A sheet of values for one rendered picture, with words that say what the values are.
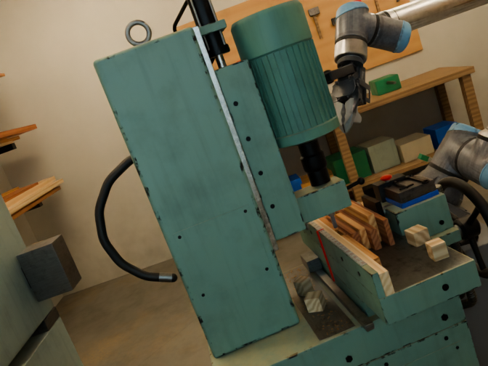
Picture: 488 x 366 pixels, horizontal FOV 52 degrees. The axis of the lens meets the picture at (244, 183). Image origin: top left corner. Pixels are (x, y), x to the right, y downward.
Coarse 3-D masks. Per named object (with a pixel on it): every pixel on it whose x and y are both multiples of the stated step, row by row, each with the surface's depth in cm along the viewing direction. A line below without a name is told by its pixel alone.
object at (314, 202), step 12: (336, 180) 123; (300, 192) 124; (312, 192) 121; (324, 192) 121; (336, 192) 122; (348, 192) 123; (300, 204) 121; (312, 204) 121; (324, 204) 122; (336, 204) 122; (348, 204) 123; (312, 216) 122
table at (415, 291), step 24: (312, 240) 140; (456, 240) 120; (336, 264) 121; (384, 264) 109; (408, 264) 106; (432, 264) 102; (456, 264) 99; (360, 288) 107; (408, 288) 97; (432, 288) 98; (456, 288) 99; (384, 312) 97; (408, 312) 98
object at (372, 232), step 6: (342, 210) 137; (348, 216) 130; (354, 216) 129; (360, 222) 123; (366, 228) 119; (372, 228) 117; (372, 234) 117; (372, 240) 117; (378, 240) 117; (372, 246) 119; (378, 246) 118
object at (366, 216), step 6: (354, 204) 131; (348, 210) 134; (354, 210) 128; (360, 210) 125; (366, 210) 124; (360, 216) 125; (366, 216) 121; (372, 216) 120; (366, 222) 122; (372, 222) 120; (378, 234) 121
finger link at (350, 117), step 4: (348, 100) 132; (352, 100) 131; (348, 104) 132; (352, 104) 131; (348, 108) 131; (352, 108) 130; (348, 112) 131; (352, 112) 130; (344, 116) 132; (348, 116) 131; (352, 116) 130; (356, 116) 133; (360, 116) 134; (348, 120) 131; (352, 120) 131; (356, 120) 133; (360, 120) 134; (344, 124) 131; (348, 124) 131; (344, 128) 131; (348, 128) 131
